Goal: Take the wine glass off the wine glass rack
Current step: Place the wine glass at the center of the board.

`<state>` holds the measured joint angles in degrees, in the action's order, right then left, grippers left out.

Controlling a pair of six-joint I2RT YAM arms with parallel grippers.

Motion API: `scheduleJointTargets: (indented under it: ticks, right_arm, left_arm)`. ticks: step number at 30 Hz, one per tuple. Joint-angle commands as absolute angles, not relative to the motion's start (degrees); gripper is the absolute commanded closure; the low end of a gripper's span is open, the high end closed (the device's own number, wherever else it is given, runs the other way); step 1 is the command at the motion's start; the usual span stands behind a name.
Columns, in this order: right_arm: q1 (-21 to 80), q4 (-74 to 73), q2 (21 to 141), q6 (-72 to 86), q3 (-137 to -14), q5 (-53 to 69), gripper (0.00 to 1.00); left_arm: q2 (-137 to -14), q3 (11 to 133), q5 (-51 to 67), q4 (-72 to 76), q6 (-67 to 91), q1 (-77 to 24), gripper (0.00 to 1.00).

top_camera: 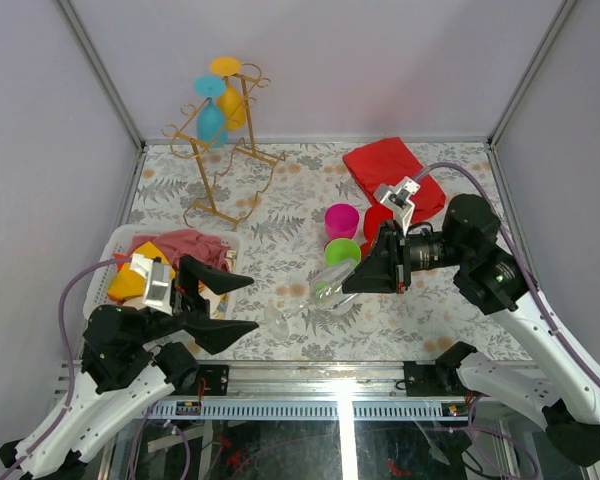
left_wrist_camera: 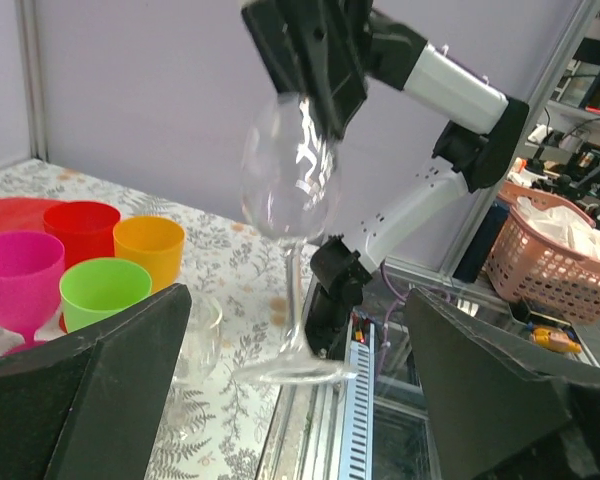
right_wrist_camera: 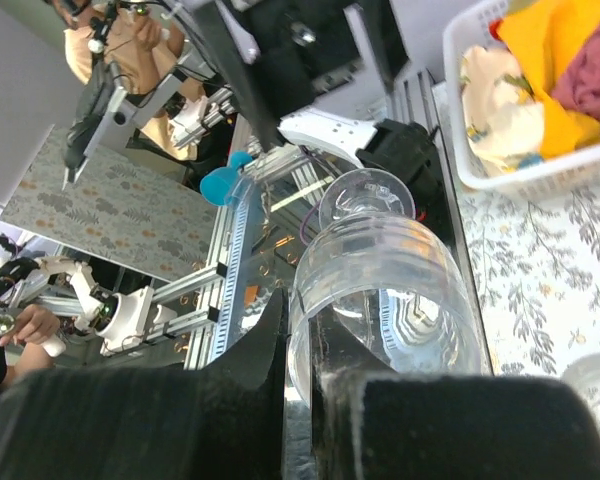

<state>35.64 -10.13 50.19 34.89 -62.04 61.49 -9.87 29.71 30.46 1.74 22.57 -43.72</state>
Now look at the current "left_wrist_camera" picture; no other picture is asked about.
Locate red folded cloth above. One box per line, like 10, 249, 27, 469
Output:
0, 197, 63, 233

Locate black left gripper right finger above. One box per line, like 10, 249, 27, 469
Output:
404, 288, 600, 479

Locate clear wine glass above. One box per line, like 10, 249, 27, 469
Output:
163, 292, 223, 441
233, 93, 356, 385

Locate red plastic wine glass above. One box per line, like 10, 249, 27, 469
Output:
43, 201, 121, 269

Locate orange plastic wine glass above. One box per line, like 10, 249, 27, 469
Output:
113, 216, 186, 293

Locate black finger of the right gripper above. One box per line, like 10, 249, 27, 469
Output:
240, 0, 305, 94
279, 1, 367, 140

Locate magenta plastic wine glass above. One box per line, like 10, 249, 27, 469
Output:
0, 230, 65, 354

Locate green plastic wine glass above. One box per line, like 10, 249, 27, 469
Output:
59, 257, 152, 333

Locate pink laundry basket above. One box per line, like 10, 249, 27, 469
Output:
485, 182, 600, 324

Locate grey cable duct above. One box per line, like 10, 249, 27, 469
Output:
338, 317, 375, 480

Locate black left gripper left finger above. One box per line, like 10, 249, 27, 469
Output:
0, 284, 192, 479

